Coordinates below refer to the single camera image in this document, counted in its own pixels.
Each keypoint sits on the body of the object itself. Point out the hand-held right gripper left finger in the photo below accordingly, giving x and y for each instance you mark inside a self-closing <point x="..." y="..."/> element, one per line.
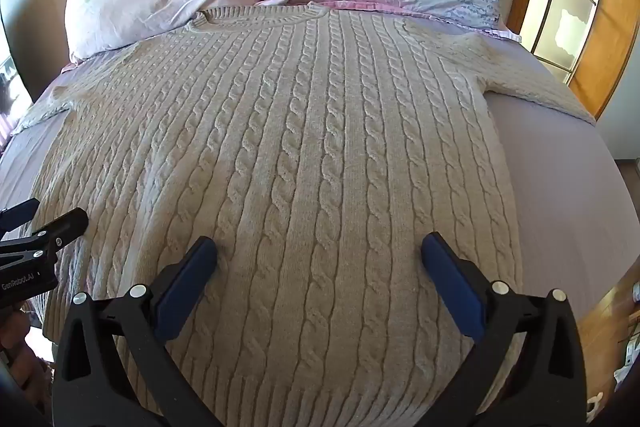
<point x="186" y="282"/>

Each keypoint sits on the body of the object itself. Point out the person's left hand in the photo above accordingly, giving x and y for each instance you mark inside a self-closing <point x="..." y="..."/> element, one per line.
<point x="17" y="332"/>

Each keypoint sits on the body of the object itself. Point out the wooden sliding door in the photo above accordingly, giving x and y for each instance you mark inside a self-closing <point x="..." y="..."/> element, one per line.
<point x="575" y="2"/>

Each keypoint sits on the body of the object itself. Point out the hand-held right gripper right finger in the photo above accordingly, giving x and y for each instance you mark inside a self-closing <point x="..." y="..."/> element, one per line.
<point x="452" y="282"/>

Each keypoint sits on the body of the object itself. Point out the bed with lilac sheet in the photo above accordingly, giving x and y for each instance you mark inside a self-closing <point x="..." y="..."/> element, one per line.
<point x="560" y="187"/>

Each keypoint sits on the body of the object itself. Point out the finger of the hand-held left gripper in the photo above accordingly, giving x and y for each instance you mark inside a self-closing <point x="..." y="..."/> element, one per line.
<point x="17" y="211"/>
<point x="62" y="227"/>

